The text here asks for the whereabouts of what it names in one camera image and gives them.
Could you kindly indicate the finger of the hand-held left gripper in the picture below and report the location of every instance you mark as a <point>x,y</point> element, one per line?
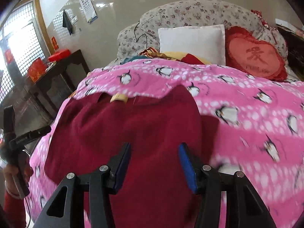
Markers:
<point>40,131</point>

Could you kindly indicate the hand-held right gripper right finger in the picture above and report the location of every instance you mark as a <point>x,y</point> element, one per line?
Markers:
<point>187,168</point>

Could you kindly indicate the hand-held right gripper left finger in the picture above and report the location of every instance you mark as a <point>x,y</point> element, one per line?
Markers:
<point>124,163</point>

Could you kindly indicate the dark red fleece garment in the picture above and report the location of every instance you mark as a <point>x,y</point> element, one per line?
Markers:
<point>142,128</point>

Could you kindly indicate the person's left forearm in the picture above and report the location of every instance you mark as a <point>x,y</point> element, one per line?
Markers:
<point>13,211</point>

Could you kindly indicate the person's left hand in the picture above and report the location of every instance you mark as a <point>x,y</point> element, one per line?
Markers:
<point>10,175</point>

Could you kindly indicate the dark wooden side table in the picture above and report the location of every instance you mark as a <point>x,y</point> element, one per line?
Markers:
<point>64,76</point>

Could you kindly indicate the red gift box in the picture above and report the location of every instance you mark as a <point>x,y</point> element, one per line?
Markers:
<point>36,70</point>

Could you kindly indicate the flat red box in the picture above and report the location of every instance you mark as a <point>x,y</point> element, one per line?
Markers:
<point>59,54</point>

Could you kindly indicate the pink penguin printed blanket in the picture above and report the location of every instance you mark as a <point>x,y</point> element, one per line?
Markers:
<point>237,95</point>

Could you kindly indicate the lattice window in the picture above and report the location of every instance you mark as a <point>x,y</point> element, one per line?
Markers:
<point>21,40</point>

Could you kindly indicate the teal cloth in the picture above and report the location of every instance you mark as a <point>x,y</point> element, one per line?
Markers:
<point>135,59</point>

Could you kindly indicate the yellow and red cloth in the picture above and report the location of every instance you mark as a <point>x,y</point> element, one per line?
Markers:
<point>190,58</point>

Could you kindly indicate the dark hanging cloth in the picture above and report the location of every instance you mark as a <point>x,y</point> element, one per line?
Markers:
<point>67,22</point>

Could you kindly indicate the white pillow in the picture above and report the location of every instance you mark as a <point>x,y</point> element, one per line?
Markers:
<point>190,40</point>

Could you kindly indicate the red heart-shaped pillow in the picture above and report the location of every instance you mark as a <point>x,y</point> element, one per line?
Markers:
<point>256,57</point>

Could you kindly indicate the floral fabric headboard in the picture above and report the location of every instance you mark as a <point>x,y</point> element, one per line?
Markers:
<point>190,11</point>

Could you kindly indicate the dark carved wooden cabinet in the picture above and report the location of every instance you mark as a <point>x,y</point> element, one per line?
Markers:
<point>294,49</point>

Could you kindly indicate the red tinsel decoration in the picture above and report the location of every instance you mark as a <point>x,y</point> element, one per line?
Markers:
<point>257,14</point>

